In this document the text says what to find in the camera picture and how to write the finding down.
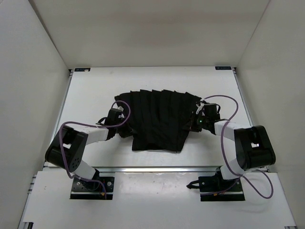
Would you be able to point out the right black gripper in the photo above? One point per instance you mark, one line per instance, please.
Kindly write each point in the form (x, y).
(199, 115)

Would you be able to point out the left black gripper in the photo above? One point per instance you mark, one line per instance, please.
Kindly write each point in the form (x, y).
(122, 119)

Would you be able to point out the black pleated skirt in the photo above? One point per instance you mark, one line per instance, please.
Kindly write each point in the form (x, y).
(158, 120)

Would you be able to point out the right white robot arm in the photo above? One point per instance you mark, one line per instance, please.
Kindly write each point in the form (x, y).
(253, 148)

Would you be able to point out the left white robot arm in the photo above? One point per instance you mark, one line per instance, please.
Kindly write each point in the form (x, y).
(67, 148)

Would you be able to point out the right blue corner label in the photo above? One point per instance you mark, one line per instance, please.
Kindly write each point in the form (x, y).
(223, 68)

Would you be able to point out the blue corner label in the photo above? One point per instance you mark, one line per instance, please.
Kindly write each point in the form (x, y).
(223, 68)
(82, 69)

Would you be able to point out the left blue corner label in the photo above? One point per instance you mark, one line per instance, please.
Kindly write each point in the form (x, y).
(82, 69)

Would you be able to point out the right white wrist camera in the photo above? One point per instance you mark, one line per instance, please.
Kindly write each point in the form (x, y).
(200, 106)

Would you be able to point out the aluminium table rail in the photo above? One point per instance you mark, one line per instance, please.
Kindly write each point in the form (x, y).
(155, 169)

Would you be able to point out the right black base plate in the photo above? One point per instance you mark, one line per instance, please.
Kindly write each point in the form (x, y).
(215, 189)

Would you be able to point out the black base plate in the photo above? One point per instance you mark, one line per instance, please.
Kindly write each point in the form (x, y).
(82, 190)
(215, 189)

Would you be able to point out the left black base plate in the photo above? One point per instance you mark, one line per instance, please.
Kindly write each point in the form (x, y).
(82, 190)

